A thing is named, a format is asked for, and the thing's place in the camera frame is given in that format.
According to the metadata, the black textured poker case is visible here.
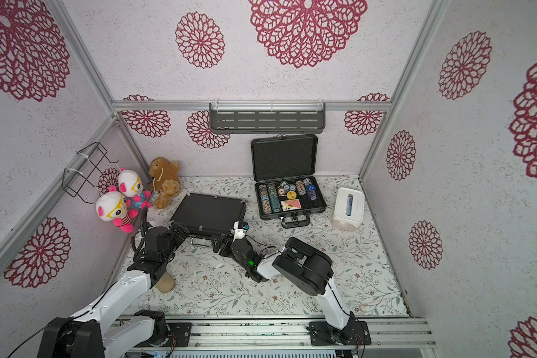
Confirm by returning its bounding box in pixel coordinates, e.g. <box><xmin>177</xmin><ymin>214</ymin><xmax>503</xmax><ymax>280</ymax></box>
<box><xmin>170</xmin><ymin>193</ymin><xmax>246</xmax><ymax>240</ymax></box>

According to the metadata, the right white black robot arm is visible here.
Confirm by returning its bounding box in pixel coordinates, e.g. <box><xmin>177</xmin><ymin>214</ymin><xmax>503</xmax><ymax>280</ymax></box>
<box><xmin>211</xmin><ymin>229</ymin><xmax>371</xmax><ymax>348</ymax></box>

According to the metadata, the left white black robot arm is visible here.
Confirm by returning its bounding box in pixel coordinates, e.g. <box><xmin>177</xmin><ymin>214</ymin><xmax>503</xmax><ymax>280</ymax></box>
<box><xmin>37</xmin><ymin>224</ymin><xmax>189</xmax><ymax>357</ymax></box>

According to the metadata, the floral table mat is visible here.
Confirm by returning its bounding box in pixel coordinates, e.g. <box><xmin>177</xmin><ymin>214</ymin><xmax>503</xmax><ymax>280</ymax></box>
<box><xmin>104</xmin><ymin>175</ymin><xmax>409</xmax><ymax>319</ymax></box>

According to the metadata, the lower white pink plush doll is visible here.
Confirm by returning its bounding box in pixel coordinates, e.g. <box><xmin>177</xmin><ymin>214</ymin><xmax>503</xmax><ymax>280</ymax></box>
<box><xmin>95</xmin><ymin>191</ymin><xmax>139</xmax><ymax>234</ymax></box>

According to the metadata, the white pink plush doll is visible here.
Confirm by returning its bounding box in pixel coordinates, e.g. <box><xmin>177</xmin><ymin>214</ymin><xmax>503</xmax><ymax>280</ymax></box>
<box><xmin>109</xmin><ymin>169</ymin><xmax>152</xmax><ymax>210</ymax></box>
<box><xmin>95</xmin><ymin>191</ymin><xmax>139</xmax><ymax>234</ymax></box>

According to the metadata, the brown teddy bear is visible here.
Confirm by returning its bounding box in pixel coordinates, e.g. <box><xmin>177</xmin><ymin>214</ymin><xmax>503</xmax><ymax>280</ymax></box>
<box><xmin>149</xmin><ymin>157</ymin><xmax>181</xmax><ymax>210</ymax></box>

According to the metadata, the upper white pink plush doll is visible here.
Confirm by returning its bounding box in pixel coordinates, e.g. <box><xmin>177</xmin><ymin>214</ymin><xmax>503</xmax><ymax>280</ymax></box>
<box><xmin>109</xmin><ymin>169</ymin><xmax>152</xmax><ymax>210</ymax></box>

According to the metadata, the white tissue box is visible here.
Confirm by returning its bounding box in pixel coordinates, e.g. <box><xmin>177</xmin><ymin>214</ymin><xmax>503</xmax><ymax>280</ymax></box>
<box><xmin>331</xmin><ymin>187</ymin><xmax>365</xmax><ymax>231</ymax></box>

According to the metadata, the black wire basket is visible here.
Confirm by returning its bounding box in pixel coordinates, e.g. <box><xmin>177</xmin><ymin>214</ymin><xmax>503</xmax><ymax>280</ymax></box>
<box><xmin>61</xmin><ymin>141</ymin><xmax>119</xmax><ymax>204</ymax></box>

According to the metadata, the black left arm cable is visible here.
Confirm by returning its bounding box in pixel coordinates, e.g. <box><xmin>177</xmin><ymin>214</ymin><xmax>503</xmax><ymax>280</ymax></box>
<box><xmin>6</xmin><ymin>319</ymin><xmax>64</xmax><ymax>358</ymax></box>

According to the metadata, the grey wall shelf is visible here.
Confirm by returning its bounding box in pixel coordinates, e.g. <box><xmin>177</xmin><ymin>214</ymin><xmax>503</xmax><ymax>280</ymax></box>
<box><xmin>209</xmin><ymin>102</ymin><xmax>326</xmax><ymax>134</ymax></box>

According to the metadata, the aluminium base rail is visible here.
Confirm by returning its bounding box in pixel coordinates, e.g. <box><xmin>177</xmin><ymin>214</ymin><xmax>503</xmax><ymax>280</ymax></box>
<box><xmin>62</xmin><ymin>316</ymin><xmax>437</xmax><ymax>354</ymax></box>

